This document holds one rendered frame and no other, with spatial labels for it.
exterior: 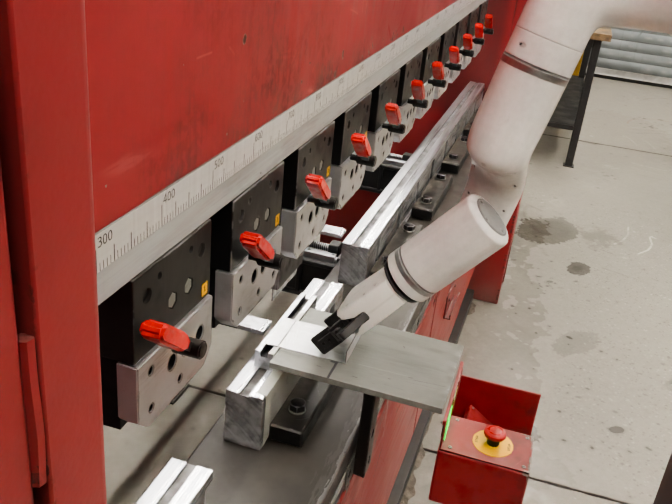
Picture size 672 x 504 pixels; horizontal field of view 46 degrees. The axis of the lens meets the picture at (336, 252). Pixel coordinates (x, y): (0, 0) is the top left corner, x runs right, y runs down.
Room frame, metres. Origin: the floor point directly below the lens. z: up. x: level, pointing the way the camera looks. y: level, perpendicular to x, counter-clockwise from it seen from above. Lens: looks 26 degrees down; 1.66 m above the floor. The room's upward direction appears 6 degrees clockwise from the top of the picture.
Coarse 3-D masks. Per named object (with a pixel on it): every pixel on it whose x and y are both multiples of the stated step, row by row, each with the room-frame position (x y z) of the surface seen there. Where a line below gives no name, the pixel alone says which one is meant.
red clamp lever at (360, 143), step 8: (352, 136) 1.13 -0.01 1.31; (360, 136) 1.12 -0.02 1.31; (352, 144) 1.14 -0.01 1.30; (360, 144) 1.12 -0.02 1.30; (368, 144) 1.14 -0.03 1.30; (360, 152) 1.15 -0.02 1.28; (368, 152) 1.15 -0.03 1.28; (360, 160) 1.18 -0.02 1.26; (368, 160) 1.18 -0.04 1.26; (376, 160) 1.19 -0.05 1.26
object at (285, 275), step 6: (288, 258) 1.04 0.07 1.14; (294, 258) 1.07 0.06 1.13; (300, 258) 1.10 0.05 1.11; (288, 264) 1.05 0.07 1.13; (294, 264) 1.07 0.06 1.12; (282, 270) 1.02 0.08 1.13; (288, 270) 1.05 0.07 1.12; (294, 270) 1.07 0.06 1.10; (282, 276) 1.02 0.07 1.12; (288, 276) 1.05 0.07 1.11; (276, 282) 1.01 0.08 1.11; (282, 282) 1.02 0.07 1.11; (276, 288) 1.01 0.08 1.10; (282, 288) 1.05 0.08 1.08; (276, 294) 1.03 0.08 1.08
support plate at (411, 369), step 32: (320, 320) 1.11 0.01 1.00; (288, 352) 1.00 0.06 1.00; (352, 352) 1.02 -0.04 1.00; (384, 352) 1.03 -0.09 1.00; (416, 352) 1.04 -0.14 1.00; (448, 352) 1.05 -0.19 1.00; (352, 384) 0.94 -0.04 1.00; (384, 384) 0.95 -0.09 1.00; (416, 384) 0.96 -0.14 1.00; (448, 384) 0.96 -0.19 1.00
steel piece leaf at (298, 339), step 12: (300, 324) 1.09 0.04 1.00; (312, 324) 1.09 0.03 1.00; (288, 336) 1.05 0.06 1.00; (300, 336) 1.05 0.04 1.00; (312, 336) 1.05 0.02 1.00; (360, 336) 1.07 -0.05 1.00; (288, 348) 1.01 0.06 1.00; (300, 348) 1.02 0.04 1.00; (312, 348) 1.02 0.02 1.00; (336, 348) 1.03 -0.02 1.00; (348, 348) 1.00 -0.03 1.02; (336, 360) 0.99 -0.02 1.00
